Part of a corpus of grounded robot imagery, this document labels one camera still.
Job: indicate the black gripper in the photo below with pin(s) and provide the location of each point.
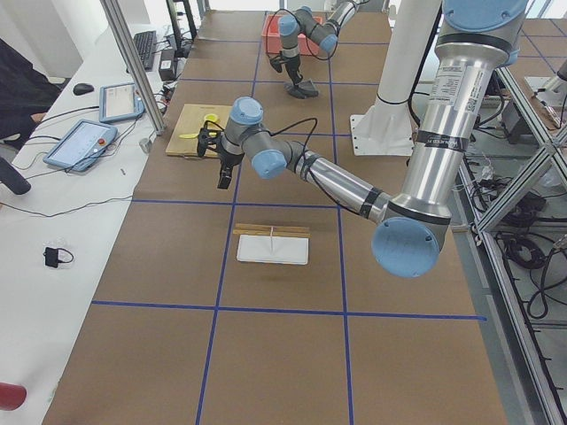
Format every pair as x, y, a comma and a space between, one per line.
292, 67
229, 158

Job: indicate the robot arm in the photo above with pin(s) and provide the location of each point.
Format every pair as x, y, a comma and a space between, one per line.
476, 37
325, 36

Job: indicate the pink plastic bin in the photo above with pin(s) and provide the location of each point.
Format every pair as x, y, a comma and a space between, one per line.
272, 42

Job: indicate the yellow plastic knife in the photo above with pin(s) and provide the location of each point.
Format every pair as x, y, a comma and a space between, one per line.
206, 133

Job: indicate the wooden cutting board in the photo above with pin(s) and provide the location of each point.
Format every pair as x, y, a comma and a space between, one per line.
184, 140

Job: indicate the wooden chopstick left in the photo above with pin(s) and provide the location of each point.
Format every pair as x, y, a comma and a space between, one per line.
267, 227

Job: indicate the wooden chopstick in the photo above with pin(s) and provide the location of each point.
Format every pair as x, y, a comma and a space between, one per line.
266, 233
267, 227

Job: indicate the wooden chopstick right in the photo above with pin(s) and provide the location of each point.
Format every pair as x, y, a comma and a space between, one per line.
266, 233

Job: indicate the white rectangular tray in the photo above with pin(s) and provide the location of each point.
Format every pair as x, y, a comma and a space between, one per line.
293, 251

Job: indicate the black power adapter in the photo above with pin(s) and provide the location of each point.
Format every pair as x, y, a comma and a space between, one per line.
167, 65

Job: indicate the blue teach pendant far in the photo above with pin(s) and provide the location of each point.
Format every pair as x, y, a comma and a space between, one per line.
119, 102

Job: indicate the blue teach pendant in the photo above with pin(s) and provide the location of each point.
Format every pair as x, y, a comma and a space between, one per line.
119, 102
81, 146

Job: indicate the blue teach pendant near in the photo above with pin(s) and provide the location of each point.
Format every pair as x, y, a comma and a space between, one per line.
81, 146

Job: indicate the black keyboard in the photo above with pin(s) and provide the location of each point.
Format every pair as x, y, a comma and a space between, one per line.
146, 43

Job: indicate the black computer mouse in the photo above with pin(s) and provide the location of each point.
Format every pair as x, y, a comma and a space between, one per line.
81, 89

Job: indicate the small black clip device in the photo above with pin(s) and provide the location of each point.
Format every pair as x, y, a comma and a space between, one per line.
54, 257

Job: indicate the red cylinder bottle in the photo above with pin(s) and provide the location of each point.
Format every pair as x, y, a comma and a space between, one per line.
12, 396

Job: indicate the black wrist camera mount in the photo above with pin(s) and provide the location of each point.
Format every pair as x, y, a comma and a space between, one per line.
208, 139
278, 62

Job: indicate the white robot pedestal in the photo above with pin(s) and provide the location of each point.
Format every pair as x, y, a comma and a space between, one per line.
385, 129

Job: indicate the aluminium frame post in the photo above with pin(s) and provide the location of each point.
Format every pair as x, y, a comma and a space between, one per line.
127, 49

